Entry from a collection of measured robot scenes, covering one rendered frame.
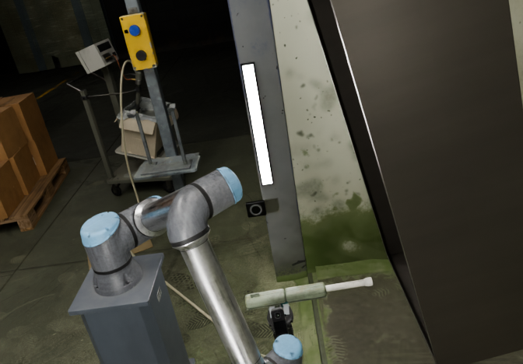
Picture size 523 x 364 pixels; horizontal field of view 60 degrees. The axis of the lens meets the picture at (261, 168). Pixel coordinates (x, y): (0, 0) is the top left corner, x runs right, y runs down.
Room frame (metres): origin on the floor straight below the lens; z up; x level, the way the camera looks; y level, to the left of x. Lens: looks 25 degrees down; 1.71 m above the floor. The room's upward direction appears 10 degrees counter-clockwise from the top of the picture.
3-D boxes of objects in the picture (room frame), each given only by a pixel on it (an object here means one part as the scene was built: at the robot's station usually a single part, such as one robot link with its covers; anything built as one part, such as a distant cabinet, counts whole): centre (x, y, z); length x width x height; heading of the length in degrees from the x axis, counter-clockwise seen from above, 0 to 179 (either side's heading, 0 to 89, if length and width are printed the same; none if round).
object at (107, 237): (1.51, 0.63, 0.83); 0.17 x 0.15 x 0.18; 131
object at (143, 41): (2.32, 0.48, 1.42); 0.12 x 0.06 x 0.26; 86
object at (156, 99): (2.38, 0.48, 0.82); 0.06 x 0.06 x 1.64; 86
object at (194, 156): (2.24, 0.48, 0.78); 0.31 x 0.23 x 0.01; 86
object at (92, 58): (3.82, 1.03, 0.64); 0.73 x 0.50 x 1.27; 76
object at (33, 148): (4.27, 2.18, 0.33); 0.38 x 0.29 x 0.36; 3
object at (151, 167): (2.22, 0.48, 0.95); 0.26 x 0.15 x 0.32; 86
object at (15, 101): (4.25, 2.17, 0.69); 0.38 x 0.29 x 0.36; 2
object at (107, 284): (1.51, 0.63, 0.69); 0.19 x 0.19 x 0.10
